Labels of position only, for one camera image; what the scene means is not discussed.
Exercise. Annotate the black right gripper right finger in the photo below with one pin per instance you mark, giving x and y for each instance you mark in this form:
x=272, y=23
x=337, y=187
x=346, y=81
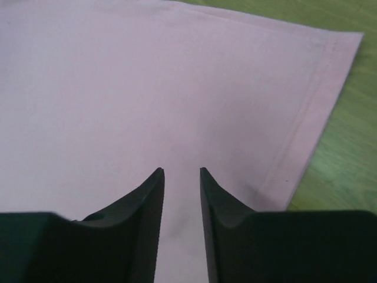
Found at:
x=243, y=245

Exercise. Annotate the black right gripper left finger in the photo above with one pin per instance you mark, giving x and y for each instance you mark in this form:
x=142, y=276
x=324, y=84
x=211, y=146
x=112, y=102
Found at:
x=116, y=244

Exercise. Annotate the pink t shirt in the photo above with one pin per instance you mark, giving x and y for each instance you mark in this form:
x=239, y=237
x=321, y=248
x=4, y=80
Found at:
x=95, y=95

